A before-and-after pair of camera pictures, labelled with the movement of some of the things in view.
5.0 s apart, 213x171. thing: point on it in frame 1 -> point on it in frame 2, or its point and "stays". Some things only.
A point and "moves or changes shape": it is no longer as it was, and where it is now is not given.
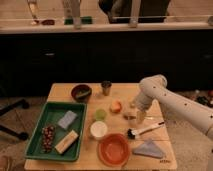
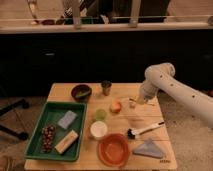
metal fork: (131, 117) moves or changes shape
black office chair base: (20, 103) stays
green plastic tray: (58, 132) stays
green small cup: (100, 114) stays
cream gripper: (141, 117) -> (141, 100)
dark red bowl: (81, 92) stays
